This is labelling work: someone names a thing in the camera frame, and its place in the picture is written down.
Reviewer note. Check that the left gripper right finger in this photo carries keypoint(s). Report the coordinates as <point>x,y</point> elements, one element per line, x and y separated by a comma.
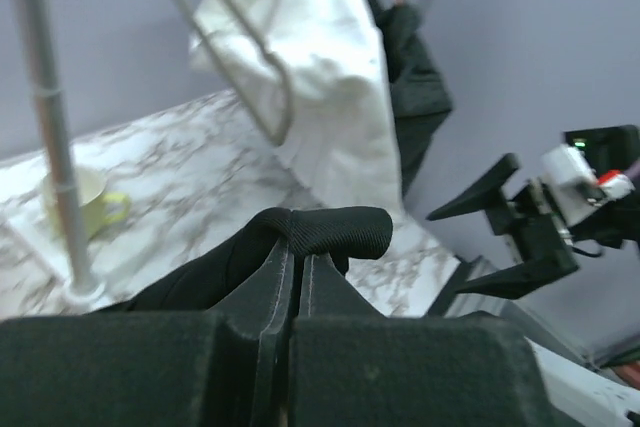
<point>352,366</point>

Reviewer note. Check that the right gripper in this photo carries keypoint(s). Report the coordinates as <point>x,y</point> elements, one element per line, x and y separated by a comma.
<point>537,239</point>

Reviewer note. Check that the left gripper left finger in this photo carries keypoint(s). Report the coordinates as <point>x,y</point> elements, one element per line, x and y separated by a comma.
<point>221,367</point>

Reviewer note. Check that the white skirt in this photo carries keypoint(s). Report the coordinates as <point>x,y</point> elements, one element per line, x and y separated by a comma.
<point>341,144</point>

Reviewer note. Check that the black dotted garment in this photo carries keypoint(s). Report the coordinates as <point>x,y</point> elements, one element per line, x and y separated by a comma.
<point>419,97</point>

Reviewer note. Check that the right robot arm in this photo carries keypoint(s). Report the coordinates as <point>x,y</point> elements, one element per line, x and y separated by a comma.
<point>573,380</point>

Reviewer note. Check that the grey hanger left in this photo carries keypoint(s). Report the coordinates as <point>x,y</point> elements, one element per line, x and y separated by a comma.
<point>230,37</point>

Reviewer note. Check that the white clothes rack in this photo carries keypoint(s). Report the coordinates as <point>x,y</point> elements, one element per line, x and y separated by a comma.
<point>83,289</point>

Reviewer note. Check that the yellow-green mug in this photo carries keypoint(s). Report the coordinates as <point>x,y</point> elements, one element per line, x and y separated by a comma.
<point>98,207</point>

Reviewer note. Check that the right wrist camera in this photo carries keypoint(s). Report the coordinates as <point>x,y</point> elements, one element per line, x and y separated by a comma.
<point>577,192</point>

